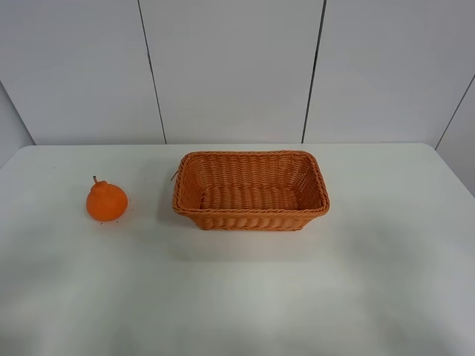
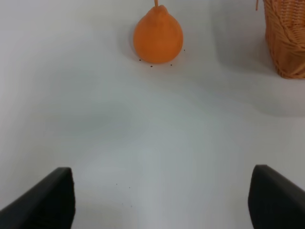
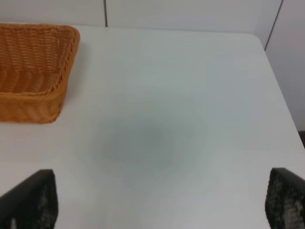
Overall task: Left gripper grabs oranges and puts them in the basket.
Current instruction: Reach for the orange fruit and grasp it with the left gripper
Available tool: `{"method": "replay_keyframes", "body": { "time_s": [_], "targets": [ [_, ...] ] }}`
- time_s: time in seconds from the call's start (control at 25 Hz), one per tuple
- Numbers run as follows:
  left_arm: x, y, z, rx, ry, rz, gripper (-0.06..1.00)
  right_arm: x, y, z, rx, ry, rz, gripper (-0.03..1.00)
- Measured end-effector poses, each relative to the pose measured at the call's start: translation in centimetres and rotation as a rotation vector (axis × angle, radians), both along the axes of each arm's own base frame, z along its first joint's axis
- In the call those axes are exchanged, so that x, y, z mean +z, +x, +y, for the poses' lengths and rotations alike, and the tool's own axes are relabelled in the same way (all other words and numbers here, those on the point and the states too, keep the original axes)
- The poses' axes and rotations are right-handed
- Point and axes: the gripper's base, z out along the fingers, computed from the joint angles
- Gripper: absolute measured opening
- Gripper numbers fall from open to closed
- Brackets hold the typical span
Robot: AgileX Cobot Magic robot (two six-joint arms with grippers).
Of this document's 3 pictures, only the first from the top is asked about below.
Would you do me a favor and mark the orange fruit with stem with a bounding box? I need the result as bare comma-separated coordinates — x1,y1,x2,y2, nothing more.
85,176,128,223

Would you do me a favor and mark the orange wicker basket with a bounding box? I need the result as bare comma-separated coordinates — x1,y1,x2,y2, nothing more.
172,151,330,231

